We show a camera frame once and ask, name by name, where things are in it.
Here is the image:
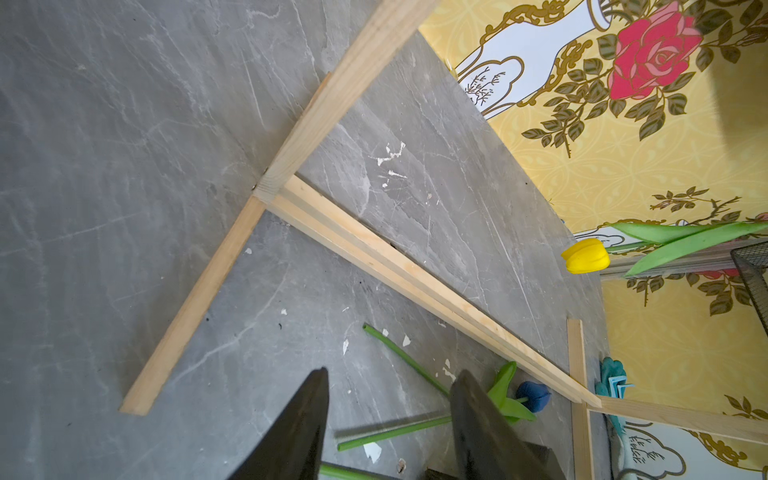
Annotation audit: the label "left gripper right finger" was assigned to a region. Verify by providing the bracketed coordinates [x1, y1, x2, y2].
[450, 371, 565, 480]

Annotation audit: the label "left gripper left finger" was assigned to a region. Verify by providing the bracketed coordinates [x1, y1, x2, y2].
[230, 367, 329, 480]

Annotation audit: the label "yellow artificial tulip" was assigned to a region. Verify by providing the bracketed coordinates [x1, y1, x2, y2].
[561, 221, 767, 277]

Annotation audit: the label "white artificial tulip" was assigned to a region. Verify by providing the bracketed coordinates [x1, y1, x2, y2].
[319, 462, 382, 480]

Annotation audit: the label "blue artificial tulip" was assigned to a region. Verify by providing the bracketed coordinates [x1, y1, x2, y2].
[363, 324, 551, 423]

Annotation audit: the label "pink artificial tulip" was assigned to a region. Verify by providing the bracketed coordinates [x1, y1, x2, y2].
[337, 415, 451, 452]

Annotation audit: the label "teal garden gloves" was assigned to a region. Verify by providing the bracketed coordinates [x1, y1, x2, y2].
[595, 357, 633, 399]

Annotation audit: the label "wooden clothes rack frame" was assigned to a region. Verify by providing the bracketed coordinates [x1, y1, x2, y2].
[120, 1, 767, 479]

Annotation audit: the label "black wire mesh basket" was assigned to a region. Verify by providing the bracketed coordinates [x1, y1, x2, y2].
[730, 239, 767, 332]

